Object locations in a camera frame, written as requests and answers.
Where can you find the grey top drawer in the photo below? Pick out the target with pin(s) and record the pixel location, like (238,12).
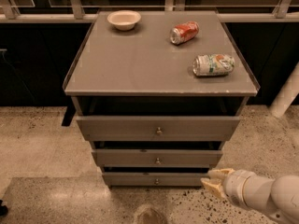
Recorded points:
(157,128)

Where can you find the white paper bowl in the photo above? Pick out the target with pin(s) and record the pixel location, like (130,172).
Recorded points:
(124,20)

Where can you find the black object at floor edge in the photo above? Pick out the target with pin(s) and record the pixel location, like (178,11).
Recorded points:
(3,209)

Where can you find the red soda can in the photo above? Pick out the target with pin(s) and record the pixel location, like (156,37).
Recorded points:
(184,32)

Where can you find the white angled pole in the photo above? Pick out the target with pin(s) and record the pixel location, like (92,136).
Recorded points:
(287,94)

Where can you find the white metal window railing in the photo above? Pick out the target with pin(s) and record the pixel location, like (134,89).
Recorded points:
(86,10)

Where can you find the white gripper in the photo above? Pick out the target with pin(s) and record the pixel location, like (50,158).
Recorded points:
(237,187)

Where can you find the white green soda can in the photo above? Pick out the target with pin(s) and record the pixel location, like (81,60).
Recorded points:
(213,65)

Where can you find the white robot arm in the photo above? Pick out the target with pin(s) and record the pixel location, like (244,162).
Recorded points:
(277,199)

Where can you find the grey drawer cabinet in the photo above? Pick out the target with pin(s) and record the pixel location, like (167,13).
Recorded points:
(141,73)

